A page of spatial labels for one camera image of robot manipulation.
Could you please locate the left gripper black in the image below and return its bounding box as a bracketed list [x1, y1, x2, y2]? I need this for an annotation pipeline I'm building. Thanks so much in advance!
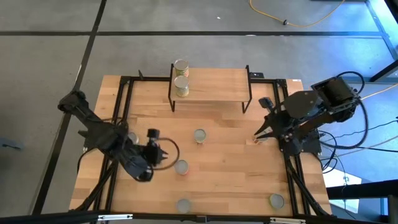
[141, 128, 169, 167]

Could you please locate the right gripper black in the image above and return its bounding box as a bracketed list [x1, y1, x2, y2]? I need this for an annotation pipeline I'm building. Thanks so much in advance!
[254, 96, 294, 154]

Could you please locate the red swirl pattern can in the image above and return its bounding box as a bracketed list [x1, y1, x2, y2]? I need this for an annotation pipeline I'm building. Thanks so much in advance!
[174, 159, 190, 176]

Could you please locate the short yellow green can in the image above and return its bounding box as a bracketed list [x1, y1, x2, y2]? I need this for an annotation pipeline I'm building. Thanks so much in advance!
[268, 193, 285, 210]
[193, 128, 208, 145]

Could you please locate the Carrots label can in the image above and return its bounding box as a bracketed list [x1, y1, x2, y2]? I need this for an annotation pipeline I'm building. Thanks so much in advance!
[173, 75, 190, 98]

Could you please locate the green Oranges label can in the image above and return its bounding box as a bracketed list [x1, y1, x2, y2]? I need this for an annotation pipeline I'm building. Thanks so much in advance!
[173, 58, 190, 78]

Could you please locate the teal can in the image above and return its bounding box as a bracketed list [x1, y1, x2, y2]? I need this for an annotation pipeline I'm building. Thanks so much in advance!
[175, 198, 192, 214]

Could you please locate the white floor panel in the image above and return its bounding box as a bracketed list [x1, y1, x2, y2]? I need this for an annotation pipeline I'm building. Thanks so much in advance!
[322, 169, 363, 214]

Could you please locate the black floor beam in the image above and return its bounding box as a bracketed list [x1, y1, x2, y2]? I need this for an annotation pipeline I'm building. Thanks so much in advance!
[326, 179, 398, 200]

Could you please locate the black beam along table edge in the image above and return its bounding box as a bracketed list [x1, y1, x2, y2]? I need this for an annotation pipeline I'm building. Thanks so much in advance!
[0, 210, 398, 224]

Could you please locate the black metal desk stand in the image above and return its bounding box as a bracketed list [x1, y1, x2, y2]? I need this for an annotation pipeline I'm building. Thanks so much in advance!
[357, 0, 398, 85]

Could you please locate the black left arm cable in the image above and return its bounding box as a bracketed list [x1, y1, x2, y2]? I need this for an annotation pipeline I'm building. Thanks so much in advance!
[149, 136, 181, 183]

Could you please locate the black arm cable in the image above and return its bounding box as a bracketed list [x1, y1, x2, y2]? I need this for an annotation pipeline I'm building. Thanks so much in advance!
[320, 70, 370, 150]
[149, 136, 181, 183]

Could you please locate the wooden shelf with black frame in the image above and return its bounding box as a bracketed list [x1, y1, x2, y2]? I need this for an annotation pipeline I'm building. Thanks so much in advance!
[167, 63, 253, 114]

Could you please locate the black floor cable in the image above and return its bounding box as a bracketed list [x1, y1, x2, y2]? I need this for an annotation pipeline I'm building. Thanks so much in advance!
[320, 130, 343, 175]
[323, 118, 398, 141]
[338, 144, 398, 153]

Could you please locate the black aluminium table frame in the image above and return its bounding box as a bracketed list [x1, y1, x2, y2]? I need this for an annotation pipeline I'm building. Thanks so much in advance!
[70, 73, 333, 218]

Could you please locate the silver metal bracket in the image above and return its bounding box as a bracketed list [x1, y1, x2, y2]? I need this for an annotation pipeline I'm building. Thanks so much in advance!
[269, 217, 307, 224]
[97, 213, 134, 222]

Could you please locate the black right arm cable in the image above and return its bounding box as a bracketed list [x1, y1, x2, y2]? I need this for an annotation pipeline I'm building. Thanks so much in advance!
[320, 70, 370, 150]

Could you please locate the yellow floor cable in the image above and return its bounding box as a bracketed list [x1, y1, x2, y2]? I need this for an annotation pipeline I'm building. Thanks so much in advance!
[248, 0, 346, 29]
[360, 83, 398, 101]

